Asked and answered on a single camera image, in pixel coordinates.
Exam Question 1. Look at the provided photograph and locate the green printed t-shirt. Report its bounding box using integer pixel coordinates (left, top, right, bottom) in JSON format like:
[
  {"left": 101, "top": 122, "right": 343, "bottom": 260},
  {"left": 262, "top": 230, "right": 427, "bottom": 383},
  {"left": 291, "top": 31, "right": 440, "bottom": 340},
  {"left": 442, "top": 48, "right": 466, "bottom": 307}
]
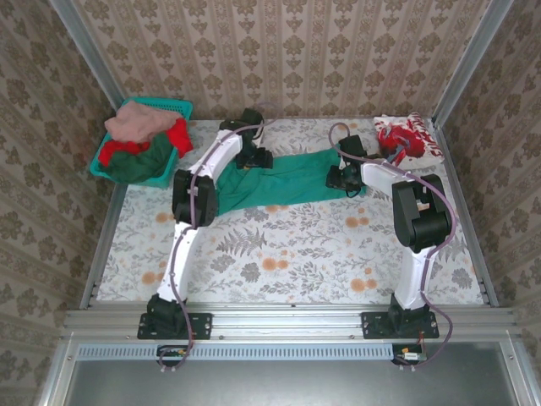
[{"left": 213, "top": 146, "right": 369, "bottom": 219}]

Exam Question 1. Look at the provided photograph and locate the pile of clothes in basket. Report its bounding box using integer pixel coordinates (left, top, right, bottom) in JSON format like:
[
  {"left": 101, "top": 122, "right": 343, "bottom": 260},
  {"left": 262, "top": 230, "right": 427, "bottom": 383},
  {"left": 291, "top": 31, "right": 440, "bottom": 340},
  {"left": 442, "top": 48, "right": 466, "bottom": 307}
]
[{"left": 98, "top": 118, "right": 194, "bottom": 168}]

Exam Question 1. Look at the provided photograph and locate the floral patterned tablecloth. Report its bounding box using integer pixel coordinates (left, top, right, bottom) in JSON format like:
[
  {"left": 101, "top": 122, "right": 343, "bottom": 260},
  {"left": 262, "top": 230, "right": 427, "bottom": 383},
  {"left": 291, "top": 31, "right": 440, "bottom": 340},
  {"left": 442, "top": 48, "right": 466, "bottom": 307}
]
[{"left": 96, "top": 118, "right": 485, "bottom": 305}]

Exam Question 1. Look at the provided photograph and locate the white red printed t-shirt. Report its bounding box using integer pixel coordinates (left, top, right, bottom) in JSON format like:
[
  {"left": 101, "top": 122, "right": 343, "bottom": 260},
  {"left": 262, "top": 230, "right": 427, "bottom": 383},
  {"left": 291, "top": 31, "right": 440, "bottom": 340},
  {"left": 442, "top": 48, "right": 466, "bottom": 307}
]
[{"left": 373, "top": 112, "right": 445, "bottom": 170}]

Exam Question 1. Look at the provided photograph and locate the teal plastic basket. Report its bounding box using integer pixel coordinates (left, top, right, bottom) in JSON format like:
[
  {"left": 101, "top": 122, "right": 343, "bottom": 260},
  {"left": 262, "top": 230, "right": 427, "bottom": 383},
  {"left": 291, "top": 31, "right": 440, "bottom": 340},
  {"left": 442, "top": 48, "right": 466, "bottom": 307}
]
[{"left": 88, "top": 96, "right": 194, "bottom": 187}]

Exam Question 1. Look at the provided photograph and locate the dark green crumpled t-shirt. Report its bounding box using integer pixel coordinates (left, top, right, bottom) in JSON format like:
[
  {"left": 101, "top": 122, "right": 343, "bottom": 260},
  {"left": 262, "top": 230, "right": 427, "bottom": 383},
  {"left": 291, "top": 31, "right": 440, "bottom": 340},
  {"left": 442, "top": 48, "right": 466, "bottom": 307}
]
[{"left": 101, "top": 134, "right": 178, "bottom": 184}]

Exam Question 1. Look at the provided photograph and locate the pink crumpled t-shirt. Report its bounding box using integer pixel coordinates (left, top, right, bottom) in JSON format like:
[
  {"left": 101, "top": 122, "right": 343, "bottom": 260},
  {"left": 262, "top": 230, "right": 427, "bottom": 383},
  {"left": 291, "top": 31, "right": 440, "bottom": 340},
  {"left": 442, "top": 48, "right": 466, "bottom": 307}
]
[{"left": 104, "top": 101, "right": 181, "bottom": 145}]

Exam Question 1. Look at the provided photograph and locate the small electronics board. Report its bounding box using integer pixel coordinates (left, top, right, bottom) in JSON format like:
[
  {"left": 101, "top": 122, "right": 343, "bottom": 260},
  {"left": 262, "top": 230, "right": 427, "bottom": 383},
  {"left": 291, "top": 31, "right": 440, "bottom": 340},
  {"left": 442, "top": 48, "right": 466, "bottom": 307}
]
[
  {"left": 391, "top": 343, "right": 428, "bottom": 365},
  {"left": 156, "top": 344, "right": 191, "bottom": 367}
]

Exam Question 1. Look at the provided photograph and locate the grey metal panel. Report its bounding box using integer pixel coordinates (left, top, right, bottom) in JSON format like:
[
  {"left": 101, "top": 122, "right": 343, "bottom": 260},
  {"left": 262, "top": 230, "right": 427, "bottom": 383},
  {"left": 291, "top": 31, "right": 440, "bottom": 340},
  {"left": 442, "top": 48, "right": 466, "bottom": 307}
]
[{"left": 37, "top": 340, "right": 541, "bottom": 406}]

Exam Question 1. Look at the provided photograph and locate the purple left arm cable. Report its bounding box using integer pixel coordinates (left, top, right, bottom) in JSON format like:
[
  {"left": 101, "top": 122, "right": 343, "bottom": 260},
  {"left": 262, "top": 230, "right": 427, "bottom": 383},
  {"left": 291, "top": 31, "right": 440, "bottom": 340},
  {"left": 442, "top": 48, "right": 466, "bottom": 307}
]
[{"left": 158, "top": 101, "right": 278, "bottom": 376}]

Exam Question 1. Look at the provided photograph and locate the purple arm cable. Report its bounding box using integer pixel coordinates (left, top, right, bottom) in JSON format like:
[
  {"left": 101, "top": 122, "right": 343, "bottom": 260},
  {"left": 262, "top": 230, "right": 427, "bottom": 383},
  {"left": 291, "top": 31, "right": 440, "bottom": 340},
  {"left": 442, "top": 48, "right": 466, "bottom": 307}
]
[
  {"left": 158, "top": 101, "right": 278, "bottom": 376},
  {"left": 328, "top": 121, "right": 460, "bottom": 373}
]

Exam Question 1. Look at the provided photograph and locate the aluminium side rail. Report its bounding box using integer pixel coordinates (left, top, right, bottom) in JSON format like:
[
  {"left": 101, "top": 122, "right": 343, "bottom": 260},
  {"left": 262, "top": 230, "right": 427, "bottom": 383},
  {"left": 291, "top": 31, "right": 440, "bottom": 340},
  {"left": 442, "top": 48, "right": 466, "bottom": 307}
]
[
  {"left": 430, "top": 120, "right": 500, "bottom": 309},
  {"left": 79, "top": 181, "right": 128, "bottom": 312}
]

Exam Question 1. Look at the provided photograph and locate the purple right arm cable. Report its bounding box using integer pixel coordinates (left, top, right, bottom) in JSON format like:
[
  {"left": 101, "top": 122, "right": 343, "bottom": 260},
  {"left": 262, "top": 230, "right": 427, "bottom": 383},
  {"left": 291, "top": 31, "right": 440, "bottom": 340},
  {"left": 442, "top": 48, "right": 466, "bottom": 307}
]
[{"left": 328, "top": 121, "right": 460, "bottom": 373}]

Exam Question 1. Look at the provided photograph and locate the aluminium frame beam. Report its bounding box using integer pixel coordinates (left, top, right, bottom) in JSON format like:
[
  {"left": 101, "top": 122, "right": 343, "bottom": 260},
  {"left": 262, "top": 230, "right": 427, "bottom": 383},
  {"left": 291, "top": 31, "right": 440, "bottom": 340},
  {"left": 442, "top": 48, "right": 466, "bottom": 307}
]
[{"left": 63, "top": 302, "right": 519, "bottom": 342}]

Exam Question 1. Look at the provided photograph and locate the aluminium frame post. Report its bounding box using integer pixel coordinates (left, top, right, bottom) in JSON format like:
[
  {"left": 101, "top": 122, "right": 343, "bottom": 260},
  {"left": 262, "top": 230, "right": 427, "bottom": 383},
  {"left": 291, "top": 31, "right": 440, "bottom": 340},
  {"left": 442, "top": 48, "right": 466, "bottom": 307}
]
[
  {"left": 433, "top": 0, "right": 515, "bottom": 126},
  {"left": 48, "top": 0, "right": 128, "bottom": 113}
]

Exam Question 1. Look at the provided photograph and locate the light blue slotted cable duct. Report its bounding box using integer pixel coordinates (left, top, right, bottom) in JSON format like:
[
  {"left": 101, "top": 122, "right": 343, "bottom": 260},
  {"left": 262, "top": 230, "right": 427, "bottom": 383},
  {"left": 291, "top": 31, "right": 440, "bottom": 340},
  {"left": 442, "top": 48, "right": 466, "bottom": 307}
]
[{"left": 78, "top": 343, "right": 394, "bottom": 361}]

